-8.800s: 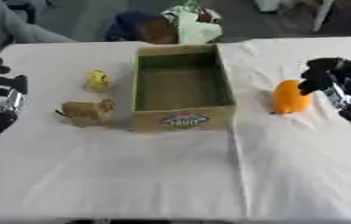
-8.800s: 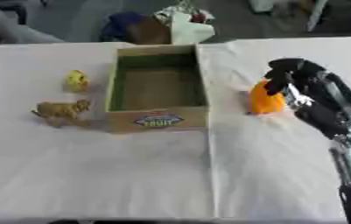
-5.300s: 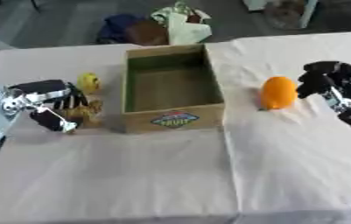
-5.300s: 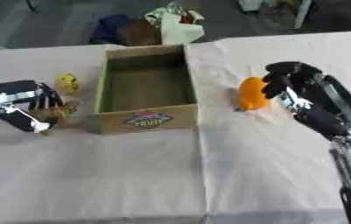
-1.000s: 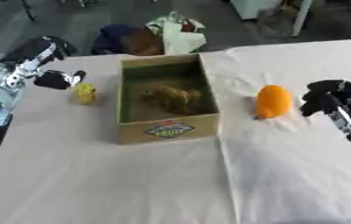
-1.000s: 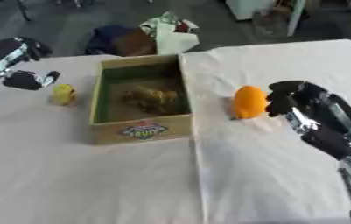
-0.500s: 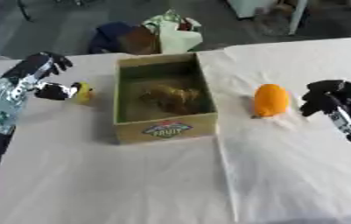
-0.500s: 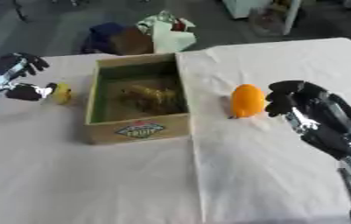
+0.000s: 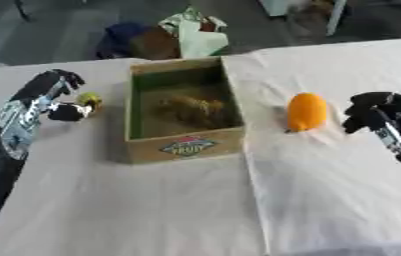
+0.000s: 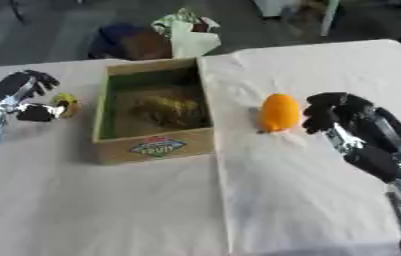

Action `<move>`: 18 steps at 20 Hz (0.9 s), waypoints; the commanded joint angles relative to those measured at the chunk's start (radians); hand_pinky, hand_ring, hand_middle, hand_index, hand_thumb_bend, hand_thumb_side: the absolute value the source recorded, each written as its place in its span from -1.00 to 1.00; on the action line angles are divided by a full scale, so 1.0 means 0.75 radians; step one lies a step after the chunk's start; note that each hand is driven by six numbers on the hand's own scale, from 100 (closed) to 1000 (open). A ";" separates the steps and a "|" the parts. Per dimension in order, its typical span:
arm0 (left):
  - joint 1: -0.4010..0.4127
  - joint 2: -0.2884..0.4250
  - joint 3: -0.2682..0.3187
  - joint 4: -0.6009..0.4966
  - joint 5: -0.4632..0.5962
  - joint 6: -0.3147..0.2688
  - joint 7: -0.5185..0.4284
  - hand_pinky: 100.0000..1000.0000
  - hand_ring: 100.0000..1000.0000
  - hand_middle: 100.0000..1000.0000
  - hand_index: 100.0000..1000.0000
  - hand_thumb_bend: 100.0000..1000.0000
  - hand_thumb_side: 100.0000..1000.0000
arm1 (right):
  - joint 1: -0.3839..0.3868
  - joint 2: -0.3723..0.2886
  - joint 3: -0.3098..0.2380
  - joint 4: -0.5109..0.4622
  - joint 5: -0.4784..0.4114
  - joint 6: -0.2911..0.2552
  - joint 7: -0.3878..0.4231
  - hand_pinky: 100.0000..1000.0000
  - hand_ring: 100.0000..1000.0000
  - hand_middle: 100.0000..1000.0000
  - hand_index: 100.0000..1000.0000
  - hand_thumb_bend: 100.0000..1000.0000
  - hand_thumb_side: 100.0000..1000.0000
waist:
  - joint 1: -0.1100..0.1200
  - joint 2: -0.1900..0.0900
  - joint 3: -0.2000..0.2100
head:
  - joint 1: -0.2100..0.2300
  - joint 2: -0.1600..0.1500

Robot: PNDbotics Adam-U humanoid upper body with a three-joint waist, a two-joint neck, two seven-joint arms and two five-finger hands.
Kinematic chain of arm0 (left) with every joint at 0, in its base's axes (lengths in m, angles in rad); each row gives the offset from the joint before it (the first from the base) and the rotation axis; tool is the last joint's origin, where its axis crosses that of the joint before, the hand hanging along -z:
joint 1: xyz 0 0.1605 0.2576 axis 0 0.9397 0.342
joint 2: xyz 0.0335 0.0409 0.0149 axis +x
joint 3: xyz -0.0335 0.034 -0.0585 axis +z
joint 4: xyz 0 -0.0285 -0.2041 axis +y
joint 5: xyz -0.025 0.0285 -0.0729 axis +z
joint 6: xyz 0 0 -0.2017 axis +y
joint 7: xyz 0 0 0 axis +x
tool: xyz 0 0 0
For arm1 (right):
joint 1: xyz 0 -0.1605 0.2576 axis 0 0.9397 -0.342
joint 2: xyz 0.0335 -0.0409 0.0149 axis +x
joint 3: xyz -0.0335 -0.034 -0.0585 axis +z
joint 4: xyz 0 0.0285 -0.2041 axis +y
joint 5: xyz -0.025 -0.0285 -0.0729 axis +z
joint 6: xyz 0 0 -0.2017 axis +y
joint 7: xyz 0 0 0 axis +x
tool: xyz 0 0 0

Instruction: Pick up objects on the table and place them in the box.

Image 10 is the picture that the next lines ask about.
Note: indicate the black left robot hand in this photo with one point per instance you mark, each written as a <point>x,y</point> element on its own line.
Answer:
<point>12,87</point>

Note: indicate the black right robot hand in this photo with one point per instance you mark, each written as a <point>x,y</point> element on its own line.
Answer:
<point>349,126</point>

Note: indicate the tan cardboard box green inside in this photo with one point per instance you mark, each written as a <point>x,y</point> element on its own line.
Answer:
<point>154,111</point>

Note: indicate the yellow green toy fruit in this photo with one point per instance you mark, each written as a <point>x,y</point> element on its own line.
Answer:
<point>67,103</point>

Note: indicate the orange toy fruit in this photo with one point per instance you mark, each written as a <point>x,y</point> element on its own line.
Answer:
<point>279,113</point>

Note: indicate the white chair leg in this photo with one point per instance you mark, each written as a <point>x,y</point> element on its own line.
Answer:
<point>329,16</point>

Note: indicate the blue brown bag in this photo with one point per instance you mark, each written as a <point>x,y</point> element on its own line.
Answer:
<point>129,41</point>

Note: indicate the brown yellow soft toy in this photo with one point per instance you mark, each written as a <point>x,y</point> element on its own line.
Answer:
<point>168,108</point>

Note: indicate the white green paper bag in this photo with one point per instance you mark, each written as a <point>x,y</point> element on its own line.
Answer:
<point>187,35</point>

